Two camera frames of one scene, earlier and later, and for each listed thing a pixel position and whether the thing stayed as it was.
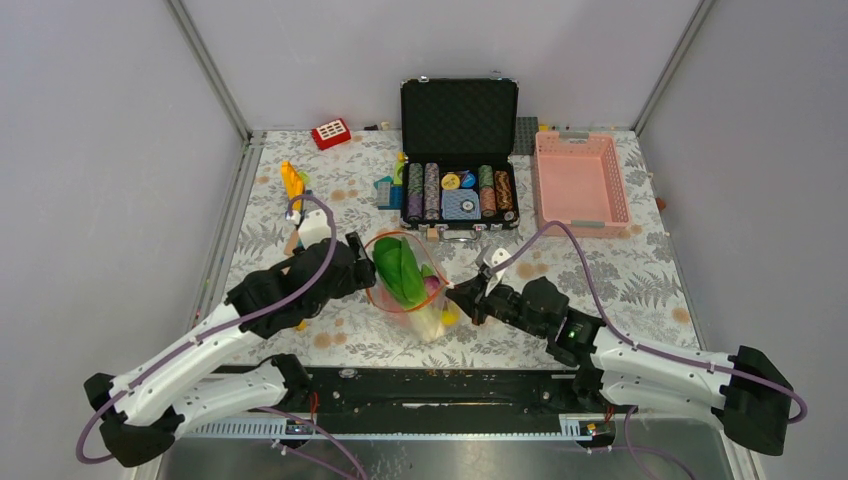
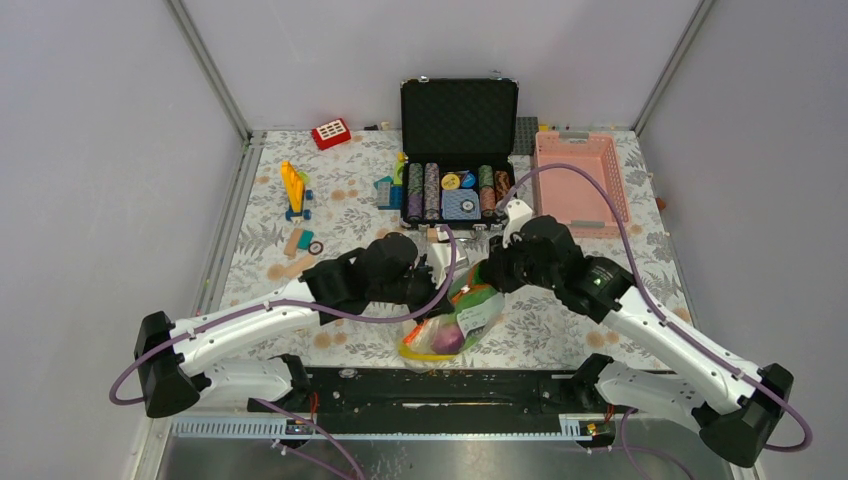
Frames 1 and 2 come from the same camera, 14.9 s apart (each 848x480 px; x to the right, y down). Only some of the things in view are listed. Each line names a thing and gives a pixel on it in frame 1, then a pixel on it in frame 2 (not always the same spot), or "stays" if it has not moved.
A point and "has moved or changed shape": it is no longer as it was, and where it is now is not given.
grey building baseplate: [526, 128] stays
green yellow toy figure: [399, 168] stays
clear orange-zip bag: [410, 285] has moved or changed shape
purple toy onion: [431, 284] has moved or changed shape
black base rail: [451, 403] stays
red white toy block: [331, 134] stays
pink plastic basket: [580, 183] stays
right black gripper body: [499, 300] to [514, 268]
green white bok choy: [406, 284] has moved or changed shape
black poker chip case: [459, 139] stays
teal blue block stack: [389, 197] stays
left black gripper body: [359, 278] to [414, 289]
